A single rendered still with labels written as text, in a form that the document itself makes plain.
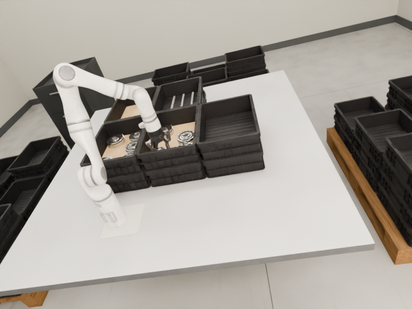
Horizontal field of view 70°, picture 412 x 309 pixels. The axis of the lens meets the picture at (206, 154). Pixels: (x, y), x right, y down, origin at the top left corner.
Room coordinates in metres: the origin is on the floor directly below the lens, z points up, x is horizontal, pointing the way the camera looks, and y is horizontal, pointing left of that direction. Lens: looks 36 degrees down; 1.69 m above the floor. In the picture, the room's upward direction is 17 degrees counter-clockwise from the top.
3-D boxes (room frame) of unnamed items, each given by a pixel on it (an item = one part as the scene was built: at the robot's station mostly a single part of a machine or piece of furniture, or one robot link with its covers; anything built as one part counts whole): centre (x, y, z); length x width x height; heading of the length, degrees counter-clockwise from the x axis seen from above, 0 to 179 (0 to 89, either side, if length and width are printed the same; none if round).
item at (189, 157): (1.36, 0.14, 0.87); 0.40 x 0.30 x 0.11; 169
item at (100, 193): (1.05, 0.50, 0.95); 0.09 x 0.09 x 0.17; 83
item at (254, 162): (1.30, -0.15, 0.76); 0.40 x 0.30 x 0.12; 169
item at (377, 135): (1.35, -1.13, 0.31); 0.40 x 0.30 x 0.34; 170
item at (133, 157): (1.42, 0.44, 0.92); 0.40 x 0.30 x 0.02; 169
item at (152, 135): (1.28, 0.21, 0.96); 0.08 x 0.08 x 0.09
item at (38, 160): (2.22, 1.35, 0.37); 0.40 x 0.30 x 0.45; 170
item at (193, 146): (1.36, 0.14, 0.92); 0.40 x 0.30 x 0.02; 169
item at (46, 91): (3.13, 1.13, 0.45); 0.62 x 0.45 x 0.90; 170
